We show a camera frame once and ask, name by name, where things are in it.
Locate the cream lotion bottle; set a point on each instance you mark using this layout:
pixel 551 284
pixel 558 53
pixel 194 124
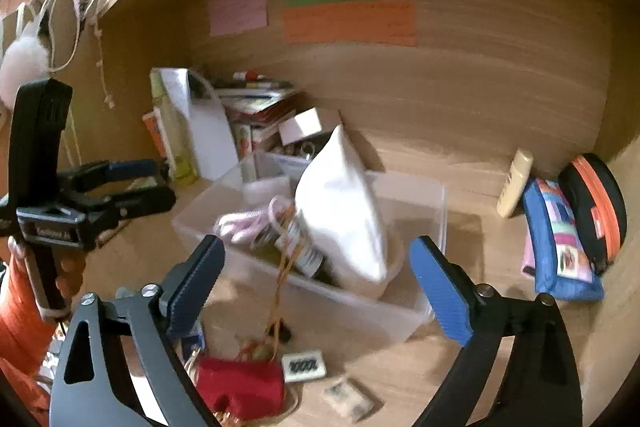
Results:
pixel 515 184

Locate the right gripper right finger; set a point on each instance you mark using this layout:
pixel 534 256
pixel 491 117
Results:
pixel 540 385

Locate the white file holder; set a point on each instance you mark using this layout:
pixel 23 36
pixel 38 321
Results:
pixel 204 121

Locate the red velvet pouch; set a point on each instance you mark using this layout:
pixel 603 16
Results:
pixel 246 390

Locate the black orange zip case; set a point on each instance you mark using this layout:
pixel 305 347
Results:
pixel 598 206

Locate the yellow green bottle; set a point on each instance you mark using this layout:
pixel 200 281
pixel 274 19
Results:
pixel 177 148

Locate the small tan packet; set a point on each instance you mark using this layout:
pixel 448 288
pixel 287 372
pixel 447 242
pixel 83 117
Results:
pixel 349 399

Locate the blue patchwork pencil case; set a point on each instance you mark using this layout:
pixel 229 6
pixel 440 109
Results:
pixel 554 256

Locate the dark green glass jar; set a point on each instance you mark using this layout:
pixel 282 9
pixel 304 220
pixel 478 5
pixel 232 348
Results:
pixel 287 240

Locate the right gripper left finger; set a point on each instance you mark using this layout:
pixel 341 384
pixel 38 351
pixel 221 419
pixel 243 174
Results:
pixel 93 387

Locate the white drawstring cloth pouch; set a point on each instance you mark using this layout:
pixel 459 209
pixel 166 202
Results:
pixel 340 213

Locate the white fluffy pompom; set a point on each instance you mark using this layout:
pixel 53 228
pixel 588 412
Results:
pixel 26 60

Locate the small white cardboard box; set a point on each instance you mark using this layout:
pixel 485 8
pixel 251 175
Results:
pixel 307 125

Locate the pink knitted item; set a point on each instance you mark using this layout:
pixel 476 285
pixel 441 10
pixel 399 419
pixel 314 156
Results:
pixel 256 226

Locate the orange sticky note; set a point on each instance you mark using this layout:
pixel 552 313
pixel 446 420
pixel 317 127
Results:
pixel 392 23

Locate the orange sleeve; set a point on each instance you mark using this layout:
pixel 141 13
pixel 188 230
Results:
pixel 24 341

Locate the stack of books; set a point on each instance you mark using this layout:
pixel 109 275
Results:
pixel 256 105

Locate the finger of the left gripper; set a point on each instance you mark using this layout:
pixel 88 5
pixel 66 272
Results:
pixel 135 201
pixel 87 177

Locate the pink sticky note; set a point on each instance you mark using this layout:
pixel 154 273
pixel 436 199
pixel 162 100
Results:
pixel 231 17

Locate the left hand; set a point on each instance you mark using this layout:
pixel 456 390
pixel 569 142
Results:
pixel 70 273

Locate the small white patterned box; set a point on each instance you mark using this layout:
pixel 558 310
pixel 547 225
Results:
pixel 303 366

